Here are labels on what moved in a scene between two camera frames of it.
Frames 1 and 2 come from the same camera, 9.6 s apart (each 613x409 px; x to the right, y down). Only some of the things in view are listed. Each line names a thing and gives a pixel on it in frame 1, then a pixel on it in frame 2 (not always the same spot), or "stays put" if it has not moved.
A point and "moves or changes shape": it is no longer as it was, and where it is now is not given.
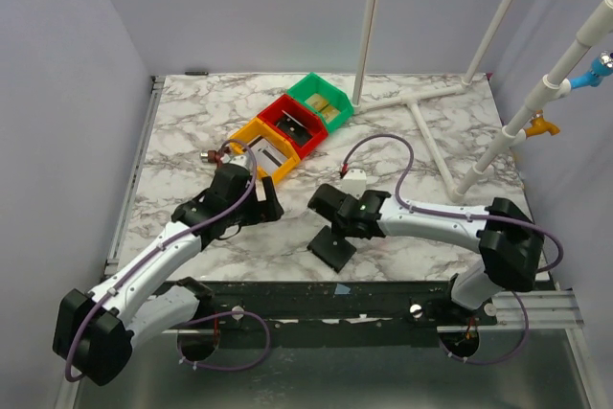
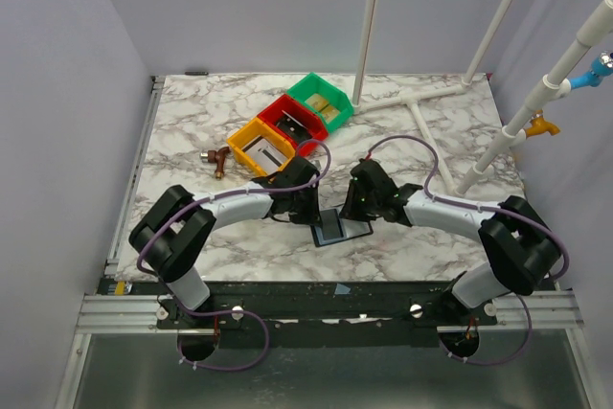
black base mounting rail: (333, 313) stays put
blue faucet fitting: (601, 66) stays put
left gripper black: (263, 211) → (312, 216)
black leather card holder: (333, 249) moves or changes shape
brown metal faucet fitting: (214, 156) stays put
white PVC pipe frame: (595, 31) stays put
